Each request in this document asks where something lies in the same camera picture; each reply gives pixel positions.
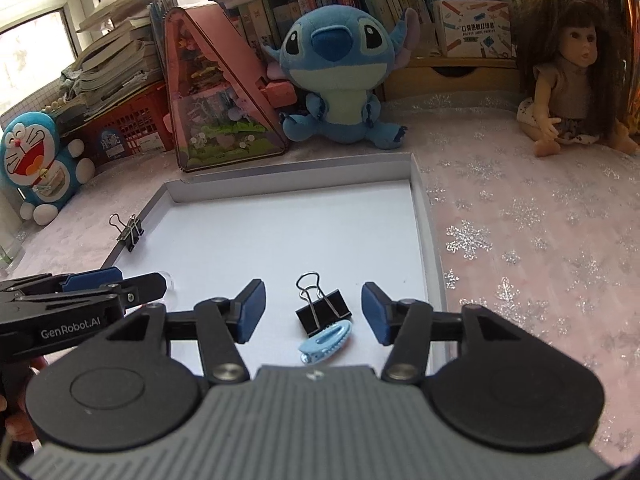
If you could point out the white window frame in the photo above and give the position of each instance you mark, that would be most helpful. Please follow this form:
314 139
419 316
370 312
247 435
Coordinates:
70 5

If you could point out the pink snowflake tablecloth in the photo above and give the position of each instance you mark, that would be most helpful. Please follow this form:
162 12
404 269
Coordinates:
525 240

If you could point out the blue robot cat plush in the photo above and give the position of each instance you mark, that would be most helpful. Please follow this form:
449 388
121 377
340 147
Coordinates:
37 165

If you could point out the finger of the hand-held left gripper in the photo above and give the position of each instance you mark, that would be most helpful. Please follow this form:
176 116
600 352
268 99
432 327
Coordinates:
95 278
145 287

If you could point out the row of short books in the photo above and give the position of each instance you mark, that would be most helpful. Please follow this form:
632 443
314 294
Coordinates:
280 15

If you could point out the stack of worn books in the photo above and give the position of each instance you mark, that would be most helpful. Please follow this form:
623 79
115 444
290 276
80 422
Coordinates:
115 55

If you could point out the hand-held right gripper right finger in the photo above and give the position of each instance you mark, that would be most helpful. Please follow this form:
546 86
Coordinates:
375 312

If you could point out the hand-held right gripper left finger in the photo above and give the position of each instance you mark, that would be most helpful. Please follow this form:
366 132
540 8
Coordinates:
252 310

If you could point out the brown-haired doll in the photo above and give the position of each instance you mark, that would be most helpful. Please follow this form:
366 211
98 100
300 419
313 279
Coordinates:
575 75

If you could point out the wooden drawer box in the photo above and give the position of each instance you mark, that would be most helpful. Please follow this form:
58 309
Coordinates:
450 77

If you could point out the white printed cardboard box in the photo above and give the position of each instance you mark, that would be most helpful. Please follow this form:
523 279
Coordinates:
472 27

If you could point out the blue alien plush toy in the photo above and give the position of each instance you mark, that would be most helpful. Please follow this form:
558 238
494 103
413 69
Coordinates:
332 65

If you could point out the pink triangular miniature house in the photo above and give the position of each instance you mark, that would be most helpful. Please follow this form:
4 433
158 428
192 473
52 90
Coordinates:
220 105

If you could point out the white cardboard box lid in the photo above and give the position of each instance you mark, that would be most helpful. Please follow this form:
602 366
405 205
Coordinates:
300 230

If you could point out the red plastic crate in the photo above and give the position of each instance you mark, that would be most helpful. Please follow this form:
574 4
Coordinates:
130 120

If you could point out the light blue hair clip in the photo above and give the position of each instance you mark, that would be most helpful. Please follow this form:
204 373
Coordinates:
324 340

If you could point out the person's left hand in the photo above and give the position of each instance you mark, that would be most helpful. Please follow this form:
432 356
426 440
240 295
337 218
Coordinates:
15 425

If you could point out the pink rectangular block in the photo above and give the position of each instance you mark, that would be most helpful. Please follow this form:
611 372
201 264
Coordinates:
278 92

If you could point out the black binder clip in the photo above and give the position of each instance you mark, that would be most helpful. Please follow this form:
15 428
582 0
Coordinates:
131 234
325 310

